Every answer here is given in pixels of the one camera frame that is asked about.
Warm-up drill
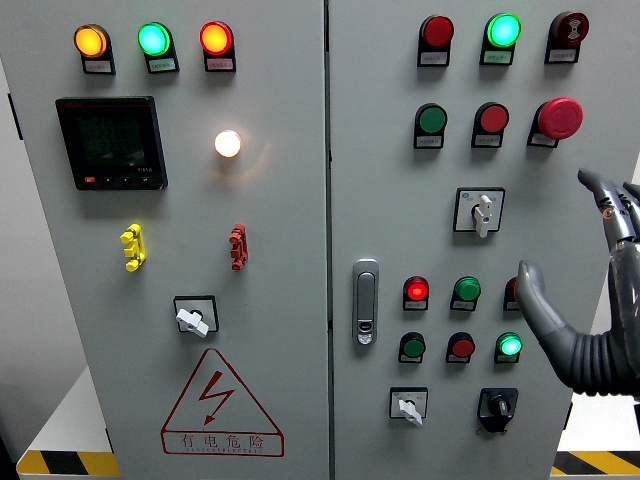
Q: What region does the red lit lamp beside green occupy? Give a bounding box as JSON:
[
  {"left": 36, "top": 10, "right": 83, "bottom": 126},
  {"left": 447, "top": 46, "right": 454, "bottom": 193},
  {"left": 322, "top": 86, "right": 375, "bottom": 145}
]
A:
[{"left": 199, "top": 20, "right": 238, "bottom": 74}]

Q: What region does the small green domed button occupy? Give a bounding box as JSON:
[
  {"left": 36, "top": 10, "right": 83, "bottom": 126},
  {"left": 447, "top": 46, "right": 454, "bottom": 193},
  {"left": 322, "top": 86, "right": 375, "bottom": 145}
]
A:
[{"left": 449, "top": 276, "right": 483, "bottom": 313}]

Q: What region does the small yellow handle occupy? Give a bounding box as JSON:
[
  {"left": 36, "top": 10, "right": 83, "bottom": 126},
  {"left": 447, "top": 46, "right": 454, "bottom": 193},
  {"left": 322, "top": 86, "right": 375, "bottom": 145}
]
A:
[{"left": 119, "top": 223, "right": 147, "bottom": 273}]

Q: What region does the large green lit lamp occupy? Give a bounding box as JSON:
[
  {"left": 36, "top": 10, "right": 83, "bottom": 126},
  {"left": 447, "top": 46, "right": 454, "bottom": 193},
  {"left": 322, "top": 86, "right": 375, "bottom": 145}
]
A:
[{"left": 479, "top": 12, "right": 523, "bottom": 67}]

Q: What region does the yellow round lamp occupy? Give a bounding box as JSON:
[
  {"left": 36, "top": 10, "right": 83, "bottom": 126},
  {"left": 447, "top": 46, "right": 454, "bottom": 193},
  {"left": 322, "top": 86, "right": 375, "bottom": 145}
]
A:
[{"left": 73, "top": 23, "right": 117, "bottom": 76}]

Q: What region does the black and yellow striped tape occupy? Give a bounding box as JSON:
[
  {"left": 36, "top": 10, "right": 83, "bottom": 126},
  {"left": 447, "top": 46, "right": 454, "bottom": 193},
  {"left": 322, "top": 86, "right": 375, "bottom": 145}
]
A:
[
  {"left": 549, "top": 450, "right": 640, "bottom": 477},
  {"left": 16, "top": 449, "right": 122, "bottom": 477}
]

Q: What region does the grey cabinet door with display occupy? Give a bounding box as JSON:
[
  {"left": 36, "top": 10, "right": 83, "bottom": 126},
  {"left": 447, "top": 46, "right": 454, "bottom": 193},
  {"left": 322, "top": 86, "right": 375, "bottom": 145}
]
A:
[{"left": 0, "top": 0, "right": 331, "bottom": 480}]

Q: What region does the grey-plate turn switch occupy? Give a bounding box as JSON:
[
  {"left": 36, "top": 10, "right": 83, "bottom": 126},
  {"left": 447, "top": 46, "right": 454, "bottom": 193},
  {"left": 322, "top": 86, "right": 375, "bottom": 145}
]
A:
[
  {"left": 452, "top": 186, "right": 507, "bottom": 239},
  {"left": 389, "top": 386, "right": 430, "bottom": 429}
]

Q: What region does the black display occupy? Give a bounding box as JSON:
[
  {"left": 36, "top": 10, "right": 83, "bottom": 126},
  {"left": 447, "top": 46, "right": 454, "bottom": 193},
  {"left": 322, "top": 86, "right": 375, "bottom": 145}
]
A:
[{"left": 55, "top": 95, "right": 169, "bottom": 192}]

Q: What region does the white lamp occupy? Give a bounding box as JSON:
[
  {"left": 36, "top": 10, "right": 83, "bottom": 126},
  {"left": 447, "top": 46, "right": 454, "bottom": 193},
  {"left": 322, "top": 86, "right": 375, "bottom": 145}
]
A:
[{"left": 214, "top": 129, "right": 243, "bottom": 159}]

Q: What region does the grey cabinet door with lock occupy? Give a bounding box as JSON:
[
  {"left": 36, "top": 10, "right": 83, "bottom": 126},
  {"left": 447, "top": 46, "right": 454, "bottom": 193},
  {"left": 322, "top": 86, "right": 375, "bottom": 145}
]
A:
[{"left": 327, "top": 0, "right": 640, "bottom": 480}]

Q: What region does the silver door lock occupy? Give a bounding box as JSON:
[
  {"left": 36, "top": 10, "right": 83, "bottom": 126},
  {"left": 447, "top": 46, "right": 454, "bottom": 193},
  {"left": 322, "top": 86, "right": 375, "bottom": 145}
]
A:
[{"left": 352, "top": 258, "right": 380, "bottom": 347}]

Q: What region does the small red lit lamp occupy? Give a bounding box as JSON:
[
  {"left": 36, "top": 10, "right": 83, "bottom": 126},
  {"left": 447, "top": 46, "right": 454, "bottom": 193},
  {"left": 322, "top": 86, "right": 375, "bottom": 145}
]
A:
[{"left": 402, "top": 275, "right": 431, "bottom": 312}]

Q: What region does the small green flat button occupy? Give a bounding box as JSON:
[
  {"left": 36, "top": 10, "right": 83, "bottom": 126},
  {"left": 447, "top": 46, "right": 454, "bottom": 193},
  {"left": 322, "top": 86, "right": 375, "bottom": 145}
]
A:
[{"left": 397, "top": 331, "right": 427, "bottom": 365}]

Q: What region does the large red stop button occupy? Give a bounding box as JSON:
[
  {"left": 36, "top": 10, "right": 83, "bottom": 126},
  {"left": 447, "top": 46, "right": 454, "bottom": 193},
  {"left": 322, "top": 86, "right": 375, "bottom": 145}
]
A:
[{"left": 526, "top": 96, "right": 585, "bottom": 149}]

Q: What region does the grey-plate turn switch, small white handle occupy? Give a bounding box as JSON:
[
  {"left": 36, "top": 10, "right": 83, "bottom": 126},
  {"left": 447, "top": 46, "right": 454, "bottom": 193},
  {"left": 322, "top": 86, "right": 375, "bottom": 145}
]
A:
[{"left": 389, "top": 386, "right": 430, "bottom": 429}]

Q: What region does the red warning triangle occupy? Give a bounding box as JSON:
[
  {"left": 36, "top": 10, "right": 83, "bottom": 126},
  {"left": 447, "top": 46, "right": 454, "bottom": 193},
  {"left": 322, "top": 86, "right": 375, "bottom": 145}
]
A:
[{"left": 160, "top": 347, "right": 286, "bottom": 458}]

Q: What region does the green lit lamp beside yellow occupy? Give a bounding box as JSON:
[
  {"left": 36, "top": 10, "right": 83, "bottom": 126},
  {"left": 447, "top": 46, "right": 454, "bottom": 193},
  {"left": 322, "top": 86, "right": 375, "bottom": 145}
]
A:
[{"left": 137, "top": 21, "right": 180, "bottom": 75}]

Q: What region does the large red push button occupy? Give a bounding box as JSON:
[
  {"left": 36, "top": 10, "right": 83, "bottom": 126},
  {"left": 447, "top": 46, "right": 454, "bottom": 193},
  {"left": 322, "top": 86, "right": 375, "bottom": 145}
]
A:
[{"left": 470, "top": 101, "right": 511, "bottom": 149}]

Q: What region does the small green lit lamp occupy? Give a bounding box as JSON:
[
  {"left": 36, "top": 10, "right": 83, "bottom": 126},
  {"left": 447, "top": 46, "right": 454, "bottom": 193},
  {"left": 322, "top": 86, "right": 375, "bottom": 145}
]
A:
[{"left": 493, "top": 331, "right": 524, "bottom": 365}]

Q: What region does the black-plate turn switch, white handle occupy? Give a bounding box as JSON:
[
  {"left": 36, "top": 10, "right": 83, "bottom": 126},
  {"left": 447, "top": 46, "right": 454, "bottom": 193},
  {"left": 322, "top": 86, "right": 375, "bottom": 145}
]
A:
[{"left": 172, "top": 294, "right": 221, "bottom": 340}]

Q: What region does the small red flat button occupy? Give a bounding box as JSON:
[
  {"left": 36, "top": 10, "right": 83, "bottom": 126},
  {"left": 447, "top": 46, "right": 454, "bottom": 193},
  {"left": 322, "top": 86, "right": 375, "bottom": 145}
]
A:
[{"left": 445, "top": 331, "right": 477, "bottom": 365}]

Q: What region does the large green push button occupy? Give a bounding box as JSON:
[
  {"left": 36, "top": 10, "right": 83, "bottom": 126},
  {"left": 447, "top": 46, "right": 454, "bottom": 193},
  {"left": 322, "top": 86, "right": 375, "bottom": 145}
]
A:
[{"left": 412, "top": 102, "right": 449, "bottom": 150}]

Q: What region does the large dark red lamp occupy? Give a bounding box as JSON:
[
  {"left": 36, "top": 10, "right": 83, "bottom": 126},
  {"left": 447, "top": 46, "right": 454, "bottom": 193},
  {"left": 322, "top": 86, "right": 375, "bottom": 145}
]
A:
[{"left": 417, "top": 14, "right": 456, "bottom": 68}]

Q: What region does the black handle turn switch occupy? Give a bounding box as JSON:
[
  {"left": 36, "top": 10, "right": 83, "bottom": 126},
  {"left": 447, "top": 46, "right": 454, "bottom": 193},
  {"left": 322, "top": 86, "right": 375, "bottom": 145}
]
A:
[{"left": 476, "top": 387, "right": 520, "bottom": 435}]

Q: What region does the small red handle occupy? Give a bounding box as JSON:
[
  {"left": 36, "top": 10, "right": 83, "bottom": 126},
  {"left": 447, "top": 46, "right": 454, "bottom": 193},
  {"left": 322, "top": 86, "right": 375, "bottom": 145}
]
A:
[{"left": 228, "top": 222, "right": 249, "bottom": 272}]

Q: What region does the red buzzer with white symbol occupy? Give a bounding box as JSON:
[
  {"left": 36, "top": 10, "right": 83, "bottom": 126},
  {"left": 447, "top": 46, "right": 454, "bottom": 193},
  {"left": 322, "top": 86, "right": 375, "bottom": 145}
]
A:
[{"left": 544, "top": 10, "right": 591, "bottom": 65}]

